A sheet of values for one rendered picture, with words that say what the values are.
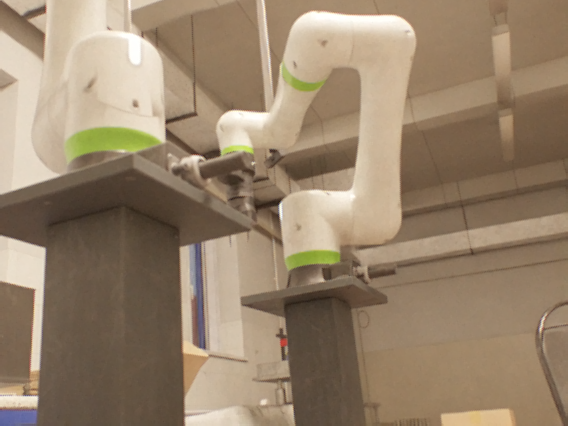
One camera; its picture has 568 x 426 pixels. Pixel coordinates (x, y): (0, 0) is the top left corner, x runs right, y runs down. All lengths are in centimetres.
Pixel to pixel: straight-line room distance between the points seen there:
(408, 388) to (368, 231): 976
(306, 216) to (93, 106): 70
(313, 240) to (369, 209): 16
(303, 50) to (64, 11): 51
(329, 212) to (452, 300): 982
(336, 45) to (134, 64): 62
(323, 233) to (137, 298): 74
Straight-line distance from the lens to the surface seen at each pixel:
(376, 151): 141
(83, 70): 84
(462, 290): 1118
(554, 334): 216
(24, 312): 160
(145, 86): 82
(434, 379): 1107
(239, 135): 167
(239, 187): 162
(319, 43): 133
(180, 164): 73
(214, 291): 690
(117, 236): 71
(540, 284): 1117
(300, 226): 137
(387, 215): 144
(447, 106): 797
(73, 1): 110
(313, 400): 132
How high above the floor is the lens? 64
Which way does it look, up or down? 20 degrees up
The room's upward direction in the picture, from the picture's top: 5 degrees counter-clockwise
